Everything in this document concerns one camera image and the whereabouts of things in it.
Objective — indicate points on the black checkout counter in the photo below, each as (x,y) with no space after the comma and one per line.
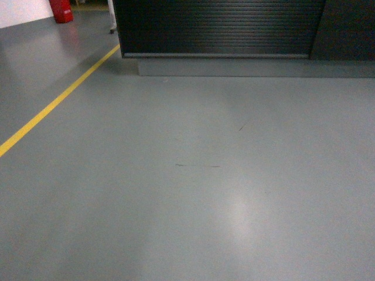
(321,39)

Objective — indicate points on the white trouser leg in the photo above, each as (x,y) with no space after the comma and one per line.
(113,27)

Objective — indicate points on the red fire extinguisher box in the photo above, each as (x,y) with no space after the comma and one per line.
(61,11)

